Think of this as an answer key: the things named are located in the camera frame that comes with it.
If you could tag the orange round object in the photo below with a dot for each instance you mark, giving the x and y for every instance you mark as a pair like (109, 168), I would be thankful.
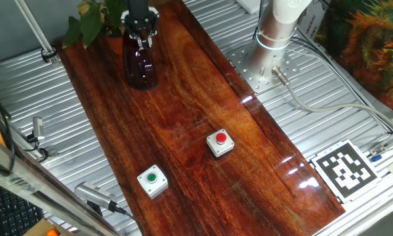
(52, 233)

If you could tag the glossy wood pattern mat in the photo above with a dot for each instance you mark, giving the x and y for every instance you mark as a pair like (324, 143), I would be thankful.
(216, 196)

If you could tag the black white fiducial tag board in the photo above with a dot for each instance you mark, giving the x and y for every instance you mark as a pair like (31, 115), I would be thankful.
(343, 170)

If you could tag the anthurium plant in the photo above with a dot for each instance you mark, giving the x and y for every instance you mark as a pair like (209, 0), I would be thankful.
(91, 23)

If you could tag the silver depth camera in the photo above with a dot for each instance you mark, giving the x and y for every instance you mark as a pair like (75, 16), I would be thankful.
(94, 193)

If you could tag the brown cardboard box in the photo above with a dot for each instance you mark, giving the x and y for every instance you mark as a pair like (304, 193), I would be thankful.
(38, 229)

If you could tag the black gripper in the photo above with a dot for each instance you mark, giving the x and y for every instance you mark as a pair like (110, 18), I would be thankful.
(138, 13)

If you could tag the black keyboard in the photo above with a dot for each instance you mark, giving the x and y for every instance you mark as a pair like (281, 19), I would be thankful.
(12, 213)

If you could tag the small silver bracket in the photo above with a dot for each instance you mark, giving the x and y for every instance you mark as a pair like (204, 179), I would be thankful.
(376, 150)

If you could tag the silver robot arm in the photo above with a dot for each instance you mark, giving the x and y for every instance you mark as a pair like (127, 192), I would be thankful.
(271, 49)

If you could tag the metal frame beam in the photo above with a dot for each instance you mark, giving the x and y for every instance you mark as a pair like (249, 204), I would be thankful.
(35, 183)

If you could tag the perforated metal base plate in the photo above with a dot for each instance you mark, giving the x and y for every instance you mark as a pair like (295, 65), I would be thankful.
(242, 62)

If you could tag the aluminium pole with clamp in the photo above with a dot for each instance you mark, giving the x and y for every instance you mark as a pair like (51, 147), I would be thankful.
(35, 29)

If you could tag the white printed carton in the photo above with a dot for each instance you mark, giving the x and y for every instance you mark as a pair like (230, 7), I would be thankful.
(314, 23)

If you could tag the colourful painted cloth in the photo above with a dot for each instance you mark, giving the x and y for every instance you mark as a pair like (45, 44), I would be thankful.
(373, 49)

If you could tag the small blue part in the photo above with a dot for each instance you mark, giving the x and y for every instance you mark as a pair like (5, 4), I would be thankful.
(376, 158)

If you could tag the red push button box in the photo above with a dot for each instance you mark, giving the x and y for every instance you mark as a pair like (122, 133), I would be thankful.
(219, 144)

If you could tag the white power strip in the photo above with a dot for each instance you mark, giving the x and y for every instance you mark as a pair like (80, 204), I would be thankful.
(248, 5)

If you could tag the green push button box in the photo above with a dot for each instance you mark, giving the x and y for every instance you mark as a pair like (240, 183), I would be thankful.
(152, 178)

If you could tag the terracotta plant pot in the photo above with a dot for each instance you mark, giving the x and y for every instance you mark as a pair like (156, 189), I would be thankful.
(115, 46)

